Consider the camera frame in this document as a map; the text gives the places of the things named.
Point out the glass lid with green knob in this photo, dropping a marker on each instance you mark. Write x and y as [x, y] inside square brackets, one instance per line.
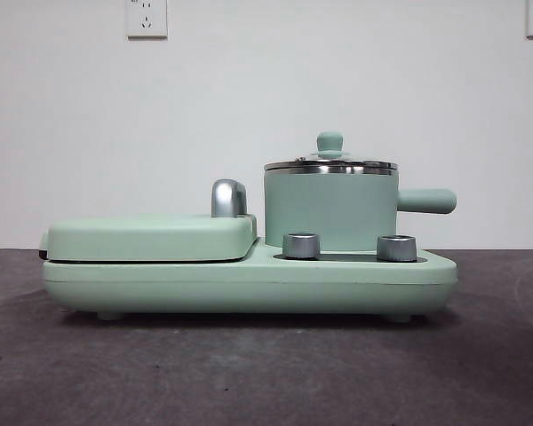
[330, 142]

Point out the silver control knob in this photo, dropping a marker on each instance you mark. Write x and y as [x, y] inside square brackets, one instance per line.
[301, 246]
[396, 248]

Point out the mint green breakfast machine base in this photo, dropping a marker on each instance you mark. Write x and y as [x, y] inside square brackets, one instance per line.
[182, 284]

